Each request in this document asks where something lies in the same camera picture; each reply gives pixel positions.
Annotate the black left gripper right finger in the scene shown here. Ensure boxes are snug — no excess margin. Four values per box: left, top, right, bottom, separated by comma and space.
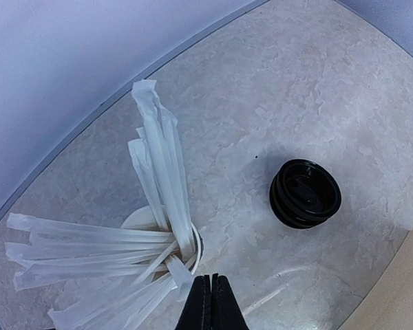
211, 274, 248, 330

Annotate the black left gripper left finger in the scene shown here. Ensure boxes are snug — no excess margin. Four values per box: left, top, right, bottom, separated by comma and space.
175, 275, 211, 330

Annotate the brown paper takeout bag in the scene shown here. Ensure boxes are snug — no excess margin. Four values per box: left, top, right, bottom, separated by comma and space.
340, 231, 413, 329

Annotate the black cup holding straws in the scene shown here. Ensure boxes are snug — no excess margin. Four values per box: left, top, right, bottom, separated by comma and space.
121, 206, 204, 275

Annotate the stack of black lids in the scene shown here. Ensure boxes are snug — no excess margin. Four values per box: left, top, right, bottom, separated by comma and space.
269, 159, 341, 230

